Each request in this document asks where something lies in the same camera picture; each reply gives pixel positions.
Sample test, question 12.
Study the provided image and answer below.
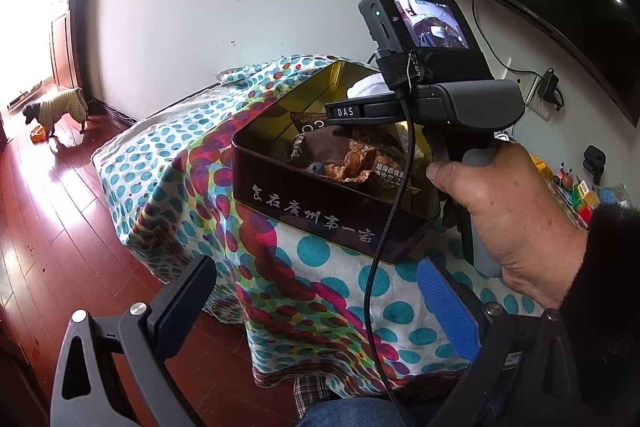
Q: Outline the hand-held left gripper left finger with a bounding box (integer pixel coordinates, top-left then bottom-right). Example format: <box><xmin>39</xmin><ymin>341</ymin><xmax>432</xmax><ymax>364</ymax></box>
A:
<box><xmin>50</xmin><ymin>254</ymin><xmax>218</xmax><ymax>427</ymax></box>

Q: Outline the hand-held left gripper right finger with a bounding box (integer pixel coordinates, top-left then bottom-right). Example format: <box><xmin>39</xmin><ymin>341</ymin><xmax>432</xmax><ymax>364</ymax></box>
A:
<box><xmin>416</xmin><ymin>258</ymin><xmax>596</xmax><ymax>427</ymax></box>

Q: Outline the yellow snack packet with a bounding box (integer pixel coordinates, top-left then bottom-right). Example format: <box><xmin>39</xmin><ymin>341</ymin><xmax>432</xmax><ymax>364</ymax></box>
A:
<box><xmin>530</xmin><ymin>154</ymin><xmax>557</xmax><ymax>184</ymax></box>

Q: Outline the dark red tin box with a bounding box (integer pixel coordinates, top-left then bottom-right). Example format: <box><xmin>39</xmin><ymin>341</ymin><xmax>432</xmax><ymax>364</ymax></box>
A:
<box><xmin>231</xmin><ymin>60</ymin><xmax>443</xmax><ymax>264</ymax></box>

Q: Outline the person's right forearm black sleeve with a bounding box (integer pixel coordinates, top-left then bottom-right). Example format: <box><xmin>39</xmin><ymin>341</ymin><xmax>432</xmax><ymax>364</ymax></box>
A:
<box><xmin>557</xmin><ymin>203</ymin><xmax>640</xmax><ymax>427</ymax></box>

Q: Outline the person's right hand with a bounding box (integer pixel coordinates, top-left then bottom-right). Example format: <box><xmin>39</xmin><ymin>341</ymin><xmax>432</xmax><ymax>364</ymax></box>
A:
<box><xmin>426</xmin><ymin>139</ymin><xmax>589</xmax><ymax>309</ymax></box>

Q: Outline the black power adapter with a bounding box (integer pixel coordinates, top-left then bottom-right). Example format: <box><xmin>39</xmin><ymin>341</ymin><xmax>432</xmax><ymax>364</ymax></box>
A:
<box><xmin>537</xmin><ymin>68</ymin><xmax>564</xmax><ymax>110</ymax></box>

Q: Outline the white bottle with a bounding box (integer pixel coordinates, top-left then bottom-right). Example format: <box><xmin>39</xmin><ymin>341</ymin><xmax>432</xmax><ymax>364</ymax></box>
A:
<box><xmin>347</xmin><ymin>74</ymin><xmax>392</xmax><ymax>101</ymax></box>

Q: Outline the crumpled orange-brown wrapper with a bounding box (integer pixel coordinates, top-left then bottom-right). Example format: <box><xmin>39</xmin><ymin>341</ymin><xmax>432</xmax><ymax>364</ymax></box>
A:
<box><xmin>320</xmin><ymin>134</ymin><xmax>407</xmax><ymax>188</ymax></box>

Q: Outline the small brown toy figurine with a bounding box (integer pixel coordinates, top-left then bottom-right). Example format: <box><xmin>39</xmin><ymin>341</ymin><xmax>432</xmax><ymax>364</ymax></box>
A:
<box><xmin>552</xmin><ymin>162</ymin><xmax>576</xmax><ymax>191</ymax></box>

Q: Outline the polka dot cloth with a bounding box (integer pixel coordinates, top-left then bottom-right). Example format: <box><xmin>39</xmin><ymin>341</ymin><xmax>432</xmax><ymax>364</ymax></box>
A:
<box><xmin>92</xmin><ymin>53</ymin><xmax>566</xmax><ymax>400</ymax></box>

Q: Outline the person's jeans leg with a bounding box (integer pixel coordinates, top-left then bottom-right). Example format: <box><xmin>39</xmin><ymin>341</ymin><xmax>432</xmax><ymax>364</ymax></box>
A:
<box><xmin>299</xmin><ymin>399</ymin><xmax>416</xmax><ymax>427</ymax></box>

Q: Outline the yellow cardboard box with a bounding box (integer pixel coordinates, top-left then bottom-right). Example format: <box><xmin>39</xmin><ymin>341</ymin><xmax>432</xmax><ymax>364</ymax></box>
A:
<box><xmin>575</xmin><ymin>179</ymin><xmax>601</xmax><ymax>204</ymax></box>

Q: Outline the dark brown snack packet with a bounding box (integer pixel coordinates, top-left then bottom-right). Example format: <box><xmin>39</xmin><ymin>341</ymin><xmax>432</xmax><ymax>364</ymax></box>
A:
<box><xmin>291</xmin><ymin>129</ymin><xmax>352</xmax><ymax>172</ymax></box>

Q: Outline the green and red box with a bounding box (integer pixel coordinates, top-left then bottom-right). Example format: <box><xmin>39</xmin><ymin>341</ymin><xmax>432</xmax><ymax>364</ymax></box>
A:
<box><xmin>570</xmin><ymin>189</ymin><xmax>598</xmax><ymax>228</ymax></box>

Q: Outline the plaid cloth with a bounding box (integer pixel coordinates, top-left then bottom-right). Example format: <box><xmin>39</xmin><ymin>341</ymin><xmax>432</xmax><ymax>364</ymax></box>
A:
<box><xmin>291</xmin><ymin>379</ymin><xmax>333</xmax><ymax>419</ymax></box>

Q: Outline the blue item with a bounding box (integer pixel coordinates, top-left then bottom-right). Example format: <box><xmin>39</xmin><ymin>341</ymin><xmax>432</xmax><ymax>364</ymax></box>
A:
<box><xmin>597</xmin><ymin>184</ymin><xmax>632</xmax><ymax>208</ymax></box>

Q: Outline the dog in striped coat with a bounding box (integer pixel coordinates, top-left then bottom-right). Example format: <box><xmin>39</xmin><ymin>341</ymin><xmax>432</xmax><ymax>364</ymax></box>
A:
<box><xmin>22</xmin><ymin>88</ymin><xmax>90</xmax><ymax>138</ymax></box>

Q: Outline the wooden door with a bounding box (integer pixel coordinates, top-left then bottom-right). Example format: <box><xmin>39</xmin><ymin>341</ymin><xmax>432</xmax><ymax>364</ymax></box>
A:
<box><xmin>49</xmin><ymin>9</ymin><xmax>85</xmax><ymax>90</ymax></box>

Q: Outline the white wall socket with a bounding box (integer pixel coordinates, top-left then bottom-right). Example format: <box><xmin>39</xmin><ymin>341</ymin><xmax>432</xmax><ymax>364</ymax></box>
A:
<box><xmin>505</xmin><ymin>57</ymin><xmax>543</xmax><ymax>112</ymax></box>

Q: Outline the black adapter cable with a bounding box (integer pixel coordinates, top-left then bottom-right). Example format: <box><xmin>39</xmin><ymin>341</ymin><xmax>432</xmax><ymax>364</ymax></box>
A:
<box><xmin>472</xmin><ymin>0</ymin><xmax>512</xmax><ymax>68</ymax></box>

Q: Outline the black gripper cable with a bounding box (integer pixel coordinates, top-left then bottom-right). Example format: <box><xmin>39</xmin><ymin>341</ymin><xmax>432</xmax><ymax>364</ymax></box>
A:
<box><xmin>364</xmin><ymin>52</ymin><xmax>426</xmax><ymax>427</ymax></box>

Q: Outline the small black camera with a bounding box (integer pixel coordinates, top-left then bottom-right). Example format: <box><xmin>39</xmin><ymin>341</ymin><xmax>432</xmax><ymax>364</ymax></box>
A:
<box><xmin>582</xmin><ymin>144</ymin><xmax>607</xmax><ymax>185</ymax></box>

